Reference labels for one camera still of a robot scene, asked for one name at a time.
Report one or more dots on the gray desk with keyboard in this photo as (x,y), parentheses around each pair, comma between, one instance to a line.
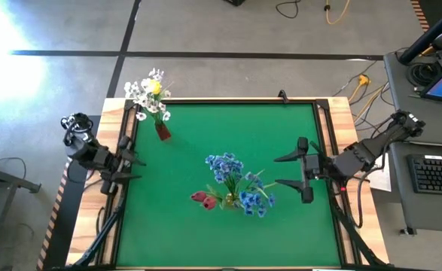
(431,211)

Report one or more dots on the gray desk with laptop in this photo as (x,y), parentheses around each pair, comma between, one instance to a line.
(439,124)

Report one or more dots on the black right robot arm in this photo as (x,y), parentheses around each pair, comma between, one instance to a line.
(371,148)

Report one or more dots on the blue flower stem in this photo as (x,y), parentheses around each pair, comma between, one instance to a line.
(250,199)

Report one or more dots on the gray metal cart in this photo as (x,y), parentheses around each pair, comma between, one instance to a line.
(17,181)

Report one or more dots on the green table mat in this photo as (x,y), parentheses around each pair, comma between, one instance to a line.
(175,233)

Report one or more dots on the yellow ribbed glass vase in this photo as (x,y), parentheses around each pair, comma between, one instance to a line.
(230,200)

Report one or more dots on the black striped-edge platform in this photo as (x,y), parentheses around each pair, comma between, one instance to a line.
(431,7)
(66,211)

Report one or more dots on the black floor object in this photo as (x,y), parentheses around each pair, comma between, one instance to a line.
(235,2)

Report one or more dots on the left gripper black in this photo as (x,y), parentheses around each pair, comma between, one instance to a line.
(113,167)

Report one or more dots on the small black clamp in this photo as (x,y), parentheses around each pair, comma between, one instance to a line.
(282,96)

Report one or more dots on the blue artificial flower bunch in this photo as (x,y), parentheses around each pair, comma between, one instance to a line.
(224,165)

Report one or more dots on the black metal table frame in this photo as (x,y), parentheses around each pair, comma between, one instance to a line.
(224,101)

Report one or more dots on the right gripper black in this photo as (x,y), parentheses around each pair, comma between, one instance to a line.
(320,167)

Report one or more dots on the black computer keyboard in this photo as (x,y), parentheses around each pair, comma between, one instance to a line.
(435,175)

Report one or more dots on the black vertical pole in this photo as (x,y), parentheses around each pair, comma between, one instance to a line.
(427,37)

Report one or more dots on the red glass vase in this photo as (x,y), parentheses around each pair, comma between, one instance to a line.
(163,132)

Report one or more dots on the white paper sheet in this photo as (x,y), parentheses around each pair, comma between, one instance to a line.
(384,182)

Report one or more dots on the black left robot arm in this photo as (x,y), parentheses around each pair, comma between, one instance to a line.
(81,148)

